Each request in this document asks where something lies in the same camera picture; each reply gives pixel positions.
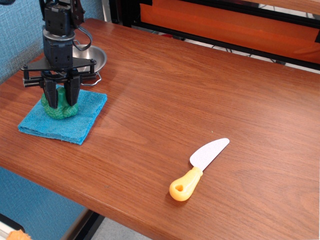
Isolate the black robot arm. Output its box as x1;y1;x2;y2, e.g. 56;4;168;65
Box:
21;0;97;109

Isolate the toy knife yellow handle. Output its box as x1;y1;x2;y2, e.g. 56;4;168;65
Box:
169;138;230;202

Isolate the green toy broccoli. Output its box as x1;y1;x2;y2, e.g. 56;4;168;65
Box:
40;86;79;120

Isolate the orange panel behind table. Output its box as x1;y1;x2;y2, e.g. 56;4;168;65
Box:
140;0;320;64

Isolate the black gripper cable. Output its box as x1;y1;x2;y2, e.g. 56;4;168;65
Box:
72;24;93;52

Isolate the dark object bottom left corner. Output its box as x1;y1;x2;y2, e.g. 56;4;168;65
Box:
0;214;32;240

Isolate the blue folded cloth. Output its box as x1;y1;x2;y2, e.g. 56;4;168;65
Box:
18;90;107;145

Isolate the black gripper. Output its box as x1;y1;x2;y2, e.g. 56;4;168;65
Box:
21;32;97;109

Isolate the small steel bowl with handles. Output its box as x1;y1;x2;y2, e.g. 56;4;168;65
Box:
72;45;107;87

